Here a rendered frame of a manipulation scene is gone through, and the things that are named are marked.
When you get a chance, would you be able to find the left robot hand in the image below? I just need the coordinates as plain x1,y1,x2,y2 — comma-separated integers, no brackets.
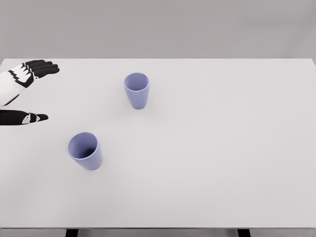
0,59,60,126

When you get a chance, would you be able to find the lavender blue cup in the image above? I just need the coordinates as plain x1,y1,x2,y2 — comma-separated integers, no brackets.
66,132,103,171
123,72,150,110

